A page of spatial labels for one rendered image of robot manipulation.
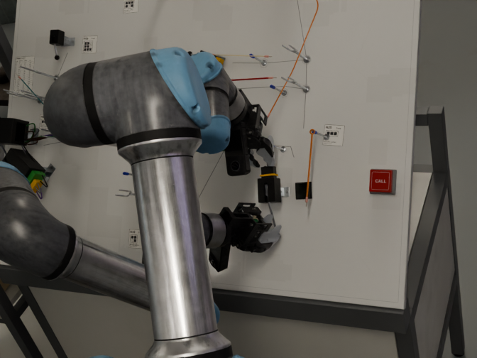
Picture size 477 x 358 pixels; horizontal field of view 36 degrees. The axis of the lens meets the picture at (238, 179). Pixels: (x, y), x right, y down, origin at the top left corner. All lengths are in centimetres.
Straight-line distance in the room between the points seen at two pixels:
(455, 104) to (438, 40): 75
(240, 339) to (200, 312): 105
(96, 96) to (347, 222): 87
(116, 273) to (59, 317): 107
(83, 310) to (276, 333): 62
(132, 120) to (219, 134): 41
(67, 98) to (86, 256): 34
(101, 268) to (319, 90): 75
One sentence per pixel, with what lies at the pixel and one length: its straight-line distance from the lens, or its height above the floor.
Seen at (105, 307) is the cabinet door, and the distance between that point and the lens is 217.
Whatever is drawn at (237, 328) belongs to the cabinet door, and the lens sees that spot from 198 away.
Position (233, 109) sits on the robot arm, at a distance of 149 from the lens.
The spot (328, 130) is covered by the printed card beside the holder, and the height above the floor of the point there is 116.
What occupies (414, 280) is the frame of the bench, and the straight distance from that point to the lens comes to 184.
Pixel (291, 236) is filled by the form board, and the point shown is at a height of 97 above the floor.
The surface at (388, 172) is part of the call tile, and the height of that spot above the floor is 111.
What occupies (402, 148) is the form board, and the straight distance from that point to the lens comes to 169.
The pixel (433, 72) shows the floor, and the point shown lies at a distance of 428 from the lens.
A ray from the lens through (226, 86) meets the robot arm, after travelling 143.
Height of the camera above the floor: 210
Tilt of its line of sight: 34 degrees down
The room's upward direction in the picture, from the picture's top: 16 degrees counter-clockwise
